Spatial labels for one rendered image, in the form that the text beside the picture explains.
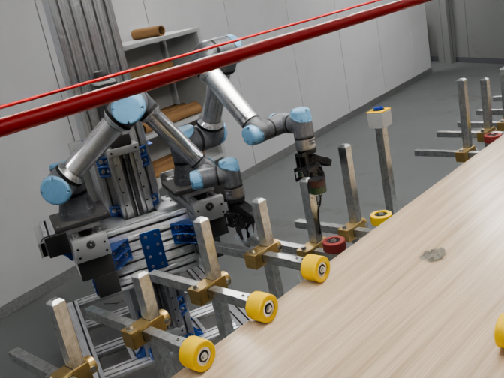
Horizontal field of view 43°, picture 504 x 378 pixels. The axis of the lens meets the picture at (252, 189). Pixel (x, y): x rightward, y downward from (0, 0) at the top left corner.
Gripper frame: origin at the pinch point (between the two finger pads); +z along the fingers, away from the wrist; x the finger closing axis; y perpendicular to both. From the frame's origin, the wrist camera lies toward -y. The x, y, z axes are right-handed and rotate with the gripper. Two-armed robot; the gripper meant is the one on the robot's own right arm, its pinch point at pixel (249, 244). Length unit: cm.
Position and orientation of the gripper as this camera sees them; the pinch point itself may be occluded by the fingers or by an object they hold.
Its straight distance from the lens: 250.3
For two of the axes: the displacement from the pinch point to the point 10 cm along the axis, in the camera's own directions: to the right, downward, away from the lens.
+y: -7.3, -0.8, 6.8
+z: 1.9, 9.3, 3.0
